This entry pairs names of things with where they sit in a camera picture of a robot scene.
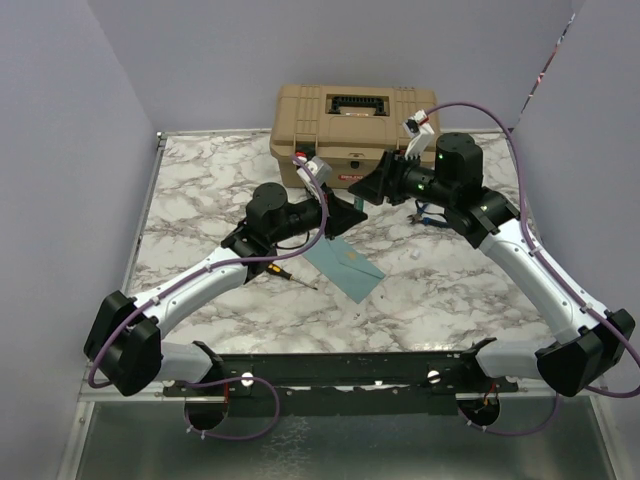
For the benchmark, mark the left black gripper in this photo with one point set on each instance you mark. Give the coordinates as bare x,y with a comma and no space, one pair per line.
341,215

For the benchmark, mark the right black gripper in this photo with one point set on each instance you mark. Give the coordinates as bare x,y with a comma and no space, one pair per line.
383,181

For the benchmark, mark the teal envelope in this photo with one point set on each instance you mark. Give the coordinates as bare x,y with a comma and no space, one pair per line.
350,271

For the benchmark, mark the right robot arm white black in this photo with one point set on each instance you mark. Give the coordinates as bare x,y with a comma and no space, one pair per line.
587,338

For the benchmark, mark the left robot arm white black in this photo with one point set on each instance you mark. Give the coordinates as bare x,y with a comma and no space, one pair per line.
126,344

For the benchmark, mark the blue black pliers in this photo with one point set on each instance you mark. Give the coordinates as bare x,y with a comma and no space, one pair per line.
424,217

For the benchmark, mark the tan plastic toolbox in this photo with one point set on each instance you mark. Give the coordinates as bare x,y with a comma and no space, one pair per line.
347,127

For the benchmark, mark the yellow black screwdriver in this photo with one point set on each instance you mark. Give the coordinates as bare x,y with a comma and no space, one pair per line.
277,271

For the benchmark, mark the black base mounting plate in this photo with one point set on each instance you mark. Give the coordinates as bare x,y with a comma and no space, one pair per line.
347,384

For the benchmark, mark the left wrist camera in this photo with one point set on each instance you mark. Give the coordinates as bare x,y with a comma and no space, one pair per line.
312,167

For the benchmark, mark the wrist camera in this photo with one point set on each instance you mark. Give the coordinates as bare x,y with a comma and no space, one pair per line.
312,167
420,132

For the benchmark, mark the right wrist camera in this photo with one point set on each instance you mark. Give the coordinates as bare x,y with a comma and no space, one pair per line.
420,132

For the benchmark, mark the aluminium frame rail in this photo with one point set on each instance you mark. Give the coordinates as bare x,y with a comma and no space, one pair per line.
136,182

